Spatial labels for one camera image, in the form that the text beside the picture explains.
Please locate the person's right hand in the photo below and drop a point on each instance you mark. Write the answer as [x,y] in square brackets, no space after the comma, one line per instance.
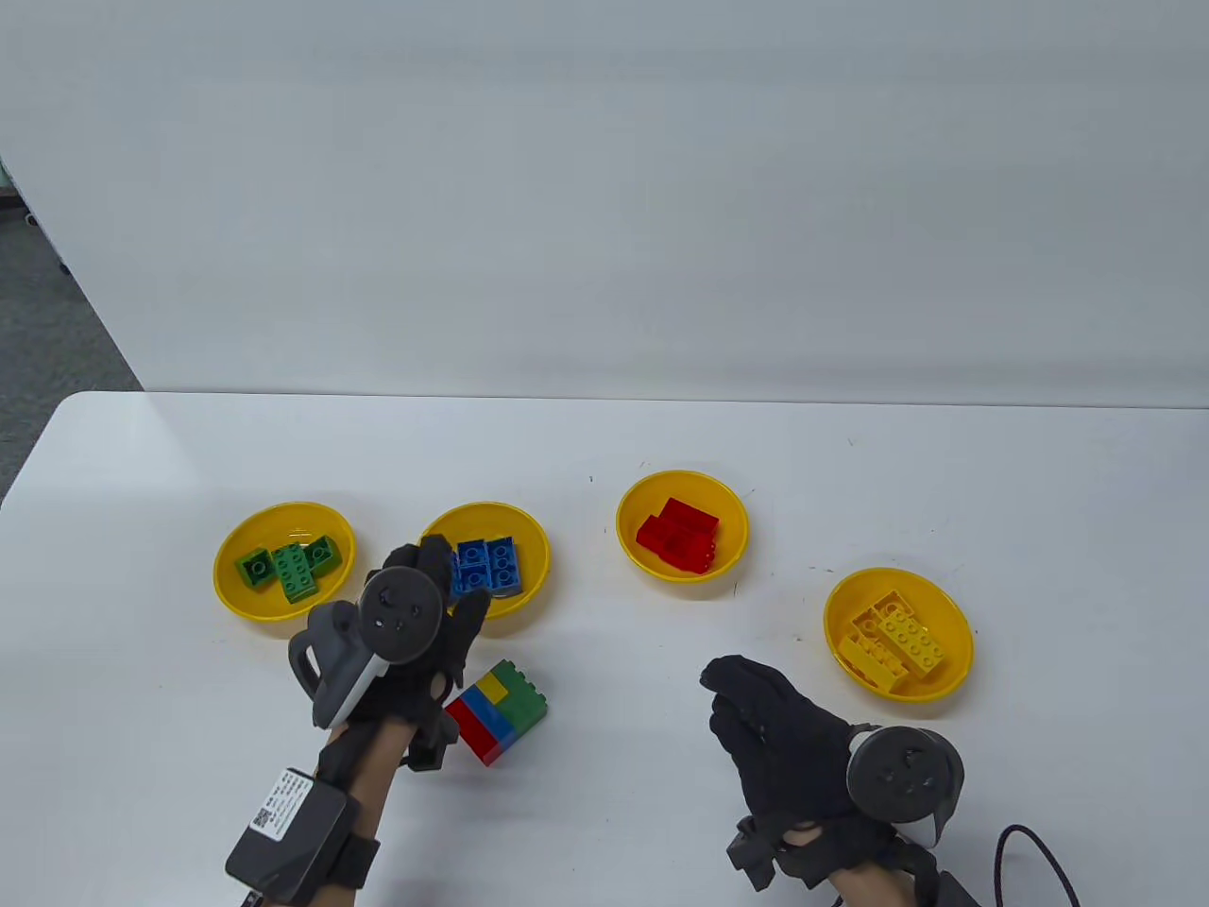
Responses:
[784,756]

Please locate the person's left hand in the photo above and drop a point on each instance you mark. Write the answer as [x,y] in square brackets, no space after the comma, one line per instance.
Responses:
[463,642]

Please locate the blue small toy brick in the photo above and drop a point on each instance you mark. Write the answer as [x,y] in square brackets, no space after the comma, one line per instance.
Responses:
[475,581]
[472,556]

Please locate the grey handheld controller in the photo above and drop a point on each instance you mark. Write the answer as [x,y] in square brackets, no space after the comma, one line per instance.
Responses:
[897,770]
[401,614]

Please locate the large multicolour toy brick block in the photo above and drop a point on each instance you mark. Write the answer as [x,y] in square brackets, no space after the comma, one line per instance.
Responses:
[491,718]

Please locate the blue long toy brick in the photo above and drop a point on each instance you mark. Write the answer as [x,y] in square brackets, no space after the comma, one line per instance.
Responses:
[505,567]

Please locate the yellow small toy brick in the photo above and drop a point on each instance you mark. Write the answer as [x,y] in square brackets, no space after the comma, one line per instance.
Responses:
[864,624]
[891,605]

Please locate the green long toy brick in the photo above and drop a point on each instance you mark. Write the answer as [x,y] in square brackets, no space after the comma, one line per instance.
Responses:
[295,576]

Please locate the red small toy brick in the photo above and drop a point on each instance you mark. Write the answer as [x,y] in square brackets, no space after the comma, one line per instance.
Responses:
[706,557]
[652,536]
[678,553]

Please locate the red long toy brick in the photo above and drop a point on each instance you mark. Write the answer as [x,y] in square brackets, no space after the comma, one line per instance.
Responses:
[689,515]

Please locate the person's right forearm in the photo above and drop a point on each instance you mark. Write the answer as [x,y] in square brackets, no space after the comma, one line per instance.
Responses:
[864,893]

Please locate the person's left forearm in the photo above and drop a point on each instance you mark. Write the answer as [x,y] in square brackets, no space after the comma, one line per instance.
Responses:
[378,784]

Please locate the yellow plastic bowl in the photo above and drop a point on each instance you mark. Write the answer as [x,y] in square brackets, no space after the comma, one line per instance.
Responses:
[930,590]
[647,491]
[283,521]
[482,520]

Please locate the black wrist sensor box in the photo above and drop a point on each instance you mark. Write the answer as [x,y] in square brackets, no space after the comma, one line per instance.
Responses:
[283,831]
[949,896]

